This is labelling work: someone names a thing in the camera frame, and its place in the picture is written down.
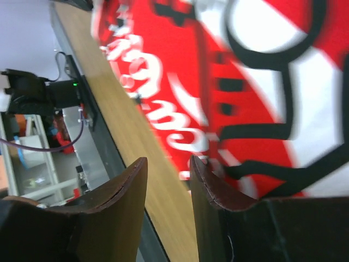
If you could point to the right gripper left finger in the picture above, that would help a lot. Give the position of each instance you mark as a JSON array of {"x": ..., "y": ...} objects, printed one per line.
[{"x": 102, "y": 225}]

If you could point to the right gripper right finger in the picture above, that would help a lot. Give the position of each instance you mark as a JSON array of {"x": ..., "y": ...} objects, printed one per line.
[{"x": 231, "y": 226}]

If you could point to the white t shirt red print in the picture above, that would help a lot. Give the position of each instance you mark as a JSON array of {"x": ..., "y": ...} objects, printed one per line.
[{"x": 258, "y": 89}]

